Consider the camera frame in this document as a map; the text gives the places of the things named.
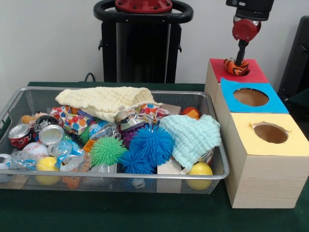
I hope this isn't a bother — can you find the black upright panel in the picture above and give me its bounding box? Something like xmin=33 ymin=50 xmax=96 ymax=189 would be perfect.
xmin=277 ymin=15 xmax=309 ymax=99

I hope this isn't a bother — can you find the brown plush toy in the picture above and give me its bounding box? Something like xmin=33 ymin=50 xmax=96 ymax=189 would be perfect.
xmin=20 ymin=112 xmax=49 ymax=124

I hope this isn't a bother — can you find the orange striped tiger plush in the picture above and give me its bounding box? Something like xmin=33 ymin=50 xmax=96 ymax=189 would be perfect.
xmin=223 ymin=58 xmax=250 ymax=76

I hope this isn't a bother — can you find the green spiky ball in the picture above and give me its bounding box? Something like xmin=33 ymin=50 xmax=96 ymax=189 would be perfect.
xmin=90 ymin=136 xmax=128 ymax=167

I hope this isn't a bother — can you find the cream waffle cloth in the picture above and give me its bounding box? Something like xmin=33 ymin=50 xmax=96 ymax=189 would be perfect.
xmin=55 ymin=86 xmax=163 ymax=123

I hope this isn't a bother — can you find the silver mesh bin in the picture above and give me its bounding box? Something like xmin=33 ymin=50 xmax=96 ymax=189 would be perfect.
xmin=0 ymin=87 xmax=230 ymax=195

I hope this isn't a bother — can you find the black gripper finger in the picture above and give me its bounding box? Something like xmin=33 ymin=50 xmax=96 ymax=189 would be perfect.
xmin=236 ymin=40 xmax=249 ymax=67

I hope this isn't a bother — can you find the mint waffle cloth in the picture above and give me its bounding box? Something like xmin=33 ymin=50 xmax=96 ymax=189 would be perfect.
xmin=159 ymin=115 xmax=222 ymax=170

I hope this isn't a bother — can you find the white baseball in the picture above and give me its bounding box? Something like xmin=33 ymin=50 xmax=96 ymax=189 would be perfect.
xmin=22 ymin=142 xmax=49 ymax=159

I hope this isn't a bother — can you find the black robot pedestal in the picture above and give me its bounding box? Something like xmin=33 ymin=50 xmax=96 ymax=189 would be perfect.
xmin=93 ymin=0 xmax=194 ymax=84

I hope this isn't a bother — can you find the wooden box with three holes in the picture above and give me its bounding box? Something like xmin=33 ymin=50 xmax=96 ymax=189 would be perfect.
xmin=204 ymin=58 xmax=309 ymax=209

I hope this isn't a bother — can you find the small blue spiky ball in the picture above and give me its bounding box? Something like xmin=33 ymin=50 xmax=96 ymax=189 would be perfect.
xmin=117 ymin=150 xmax=155 ymax=174

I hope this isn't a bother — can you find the silver drink can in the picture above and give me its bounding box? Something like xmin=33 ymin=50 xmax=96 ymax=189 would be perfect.
xmin=38 ymin=125 xmax=65 ymax=146

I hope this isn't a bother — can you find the red cola can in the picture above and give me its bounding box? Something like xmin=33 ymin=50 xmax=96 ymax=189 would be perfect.
xmin=8 ymin=123 xmax=34 ymax=148

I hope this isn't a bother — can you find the large blue spiky ball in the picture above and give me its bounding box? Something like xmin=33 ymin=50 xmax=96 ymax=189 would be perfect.
xmin=129 ymin=124 xmax=174 ymax=167

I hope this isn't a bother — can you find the yellow plastic ball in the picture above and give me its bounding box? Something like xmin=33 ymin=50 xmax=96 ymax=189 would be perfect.
xmin=186 ymin=161 xmax=214 ymax=190
xmin=36 ymin=156 xmax=60 ymax=186

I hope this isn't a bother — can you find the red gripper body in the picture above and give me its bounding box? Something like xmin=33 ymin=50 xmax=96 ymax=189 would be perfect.
xmin=232 ymin=18 xmax=262 ymax=42

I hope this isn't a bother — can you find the dark green table cloth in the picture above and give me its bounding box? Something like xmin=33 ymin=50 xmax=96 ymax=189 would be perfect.
xmin=287 ymin=87 xmax=309 ymax=109
xmin=0 ymin=81 xmax=309 ymax=232

